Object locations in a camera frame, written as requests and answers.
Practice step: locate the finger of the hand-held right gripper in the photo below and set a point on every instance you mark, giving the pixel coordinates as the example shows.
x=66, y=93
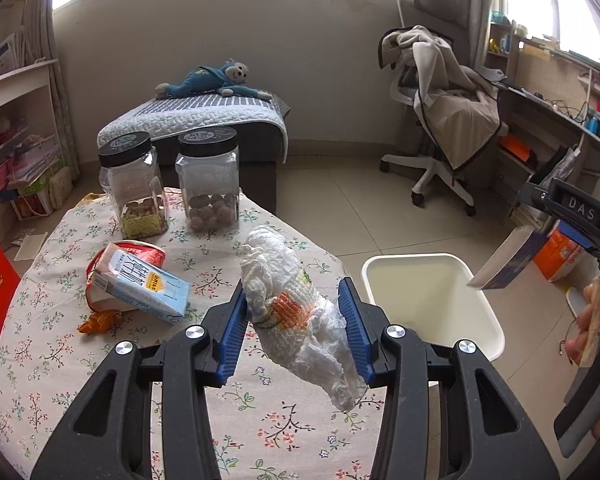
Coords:
x=575, y=237

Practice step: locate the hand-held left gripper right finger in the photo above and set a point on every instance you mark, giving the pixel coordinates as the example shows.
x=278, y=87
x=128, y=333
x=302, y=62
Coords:
x=355, y=330

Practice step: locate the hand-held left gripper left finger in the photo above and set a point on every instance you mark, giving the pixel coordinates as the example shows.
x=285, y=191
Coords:
x=232, y=330

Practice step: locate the white foam wrap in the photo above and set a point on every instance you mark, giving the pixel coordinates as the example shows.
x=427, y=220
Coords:
x=290, y=320

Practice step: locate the dark blue small box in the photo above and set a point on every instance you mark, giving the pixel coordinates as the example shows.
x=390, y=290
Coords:
x=510, y=260

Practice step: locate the white plastic bin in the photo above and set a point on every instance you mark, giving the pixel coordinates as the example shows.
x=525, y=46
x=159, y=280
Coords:
x=420, y=290

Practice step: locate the person's right hand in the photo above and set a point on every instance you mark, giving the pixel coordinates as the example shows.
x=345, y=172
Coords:
x=592, y=320

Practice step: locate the orange and white box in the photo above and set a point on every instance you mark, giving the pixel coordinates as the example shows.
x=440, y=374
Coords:
x=560, y=255

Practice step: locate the clear plastic bag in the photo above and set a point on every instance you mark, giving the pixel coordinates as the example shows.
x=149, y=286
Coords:
x=560, y=165

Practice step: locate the blue bottle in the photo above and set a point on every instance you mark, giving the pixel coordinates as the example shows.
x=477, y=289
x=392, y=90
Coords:
x=595, y=125

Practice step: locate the orange flat box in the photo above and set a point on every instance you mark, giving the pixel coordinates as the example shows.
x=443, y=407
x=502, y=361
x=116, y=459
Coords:
x=515, y=147

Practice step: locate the light blue carton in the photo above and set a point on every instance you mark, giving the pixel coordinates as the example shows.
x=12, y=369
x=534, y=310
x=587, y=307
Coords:
x=140, y=285

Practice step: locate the wooden desk with shelves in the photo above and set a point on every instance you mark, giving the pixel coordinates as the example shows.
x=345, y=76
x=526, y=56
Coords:
x=545, y=105

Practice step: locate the red instant noodle bowl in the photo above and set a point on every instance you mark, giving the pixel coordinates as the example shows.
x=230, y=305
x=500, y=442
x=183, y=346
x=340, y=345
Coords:
x=150, y=252

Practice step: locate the orange snack wrapper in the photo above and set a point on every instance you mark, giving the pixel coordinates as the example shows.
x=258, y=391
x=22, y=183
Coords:
x=100, y=322

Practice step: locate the clear jar with brown balls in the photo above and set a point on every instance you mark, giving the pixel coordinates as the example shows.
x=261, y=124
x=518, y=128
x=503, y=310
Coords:
x=207, y=180

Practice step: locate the dark low bed base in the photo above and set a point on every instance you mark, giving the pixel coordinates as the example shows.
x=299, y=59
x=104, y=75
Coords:
x=260, y=180

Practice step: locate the white office chair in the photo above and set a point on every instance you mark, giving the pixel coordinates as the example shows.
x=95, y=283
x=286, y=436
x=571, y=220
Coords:
x=432, y=170

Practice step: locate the clear jar with yellow nuts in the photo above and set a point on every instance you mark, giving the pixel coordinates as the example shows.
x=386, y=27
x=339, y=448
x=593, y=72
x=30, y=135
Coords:
x=135, y=185

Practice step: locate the beige blanket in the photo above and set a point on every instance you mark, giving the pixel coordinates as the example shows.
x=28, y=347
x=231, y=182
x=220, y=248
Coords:
x=450, y=95

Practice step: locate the padded ottoman with quilt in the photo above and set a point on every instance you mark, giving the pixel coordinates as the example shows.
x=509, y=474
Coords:
x=195, y=115

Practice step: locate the white paper sheet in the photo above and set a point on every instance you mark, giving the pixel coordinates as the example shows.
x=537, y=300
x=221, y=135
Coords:
x=30, y=246

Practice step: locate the cream fabric bag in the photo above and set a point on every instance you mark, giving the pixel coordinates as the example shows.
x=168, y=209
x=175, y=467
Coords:
x=60, y=187

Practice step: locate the grey curtain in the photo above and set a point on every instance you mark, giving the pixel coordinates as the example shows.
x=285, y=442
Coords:
x=455, y=0
x=50, y=60

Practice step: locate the blue plush monkey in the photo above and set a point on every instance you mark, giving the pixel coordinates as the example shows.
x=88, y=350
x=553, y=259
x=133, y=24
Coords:
x=210, y=77

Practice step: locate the white shelving unit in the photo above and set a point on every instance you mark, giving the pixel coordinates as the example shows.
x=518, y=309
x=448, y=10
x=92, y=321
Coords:
x=10, y=95

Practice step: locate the white desk calendar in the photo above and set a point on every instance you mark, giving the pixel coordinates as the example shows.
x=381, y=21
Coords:
x=7, y=57

